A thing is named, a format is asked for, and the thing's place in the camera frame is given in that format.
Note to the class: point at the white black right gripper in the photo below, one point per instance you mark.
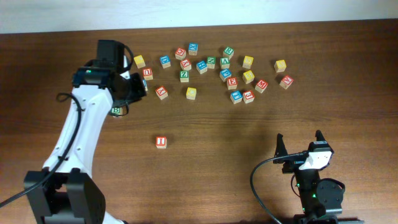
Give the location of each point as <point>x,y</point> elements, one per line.
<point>291,163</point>

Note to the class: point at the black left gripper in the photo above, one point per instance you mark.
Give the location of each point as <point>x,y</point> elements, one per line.
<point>140,89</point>

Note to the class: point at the red I block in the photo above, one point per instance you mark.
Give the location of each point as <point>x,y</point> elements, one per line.
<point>161,142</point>

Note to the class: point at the yellow C block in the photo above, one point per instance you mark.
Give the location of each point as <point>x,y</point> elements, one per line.
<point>191,93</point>

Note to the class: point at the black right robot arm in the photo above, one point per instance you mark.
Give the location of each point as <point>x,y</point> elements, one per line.
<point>321,199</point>

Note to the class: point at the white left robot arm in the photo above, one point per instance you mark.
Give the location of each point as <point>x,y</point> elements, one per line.
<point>63,191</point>

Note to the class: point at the green B block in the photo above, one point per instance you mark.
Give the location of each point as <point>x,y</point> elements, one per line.
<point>117,110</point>

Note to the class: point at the blue 5 block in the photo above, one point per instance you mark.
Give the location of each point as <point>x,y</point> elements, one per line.
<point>145,85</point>

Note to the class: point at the red U block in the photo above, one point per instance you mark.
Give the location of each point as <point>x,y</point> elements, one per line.
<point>147,73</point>

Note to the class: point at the yellow block upper left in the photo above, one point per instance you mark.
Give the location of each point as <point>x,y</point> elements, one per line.
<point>139,61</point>

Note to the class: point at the red K block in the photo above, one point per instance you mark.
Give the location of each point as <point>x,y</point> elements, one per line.
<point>161,92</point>

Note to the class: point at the blue D block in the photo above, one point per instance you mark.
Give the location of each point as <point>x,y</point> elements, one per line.
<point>165,61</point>

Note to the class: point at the green Z block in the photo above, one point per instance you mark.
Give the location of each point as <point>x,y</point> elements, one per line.
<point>184,76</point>

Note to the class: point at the red A block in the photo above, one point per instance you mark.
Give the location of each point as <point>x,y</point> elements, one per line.
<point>286,82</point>

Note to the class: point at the red O block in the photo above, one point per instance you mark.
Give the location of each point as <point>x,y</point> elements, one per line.
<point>180,53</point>

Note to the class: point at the red Y block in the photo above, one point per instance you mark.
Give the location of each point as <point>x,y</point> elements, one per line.
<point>185,64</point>

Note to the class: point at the red M block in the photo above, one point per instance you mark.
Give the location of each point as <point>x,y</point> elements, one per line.
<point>261,85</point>

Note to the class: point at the red 3 block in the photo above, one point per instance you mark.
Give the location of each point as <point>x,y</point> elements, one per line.
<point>248,96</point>

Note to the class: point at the blue T block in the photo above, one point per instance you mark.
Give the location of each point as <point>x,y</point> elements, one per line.
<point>236,97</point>

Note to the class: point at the yellow block far right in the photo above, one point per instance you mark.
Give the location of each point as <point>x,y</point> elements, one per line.
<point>280,66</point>

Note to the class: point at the blue H block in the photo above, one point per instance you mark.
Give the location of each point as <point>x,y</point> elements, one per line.
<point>202,67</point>

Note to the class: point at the blue X block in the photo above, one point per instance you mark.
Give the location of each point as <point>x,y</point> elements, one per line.
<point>192,48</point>

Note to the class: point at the yellow block middle right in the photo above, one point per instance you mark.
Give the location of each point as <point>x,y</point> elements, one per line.
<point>248,76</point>

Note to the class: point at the red E block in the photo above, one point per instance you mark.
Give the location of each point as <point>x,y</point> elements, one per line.
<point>232,83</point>

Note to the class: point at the green N block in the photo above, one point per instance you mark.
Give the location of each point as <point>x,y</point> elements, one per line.
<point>210,62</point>

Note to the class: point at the yellow block upper right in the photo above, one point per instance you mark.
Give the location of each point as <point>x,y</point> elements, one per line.
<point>247,62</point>

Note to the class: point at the blue P block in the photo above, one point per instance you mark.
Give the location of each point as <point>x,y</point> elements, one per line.
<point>225,74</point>

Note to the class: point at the green V block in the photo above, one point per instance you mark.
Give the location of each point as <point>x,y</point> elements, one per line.
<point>224,63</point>

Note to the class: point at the green R block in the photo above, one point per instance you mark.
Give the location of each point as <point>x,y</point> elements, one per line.
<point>228,52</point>

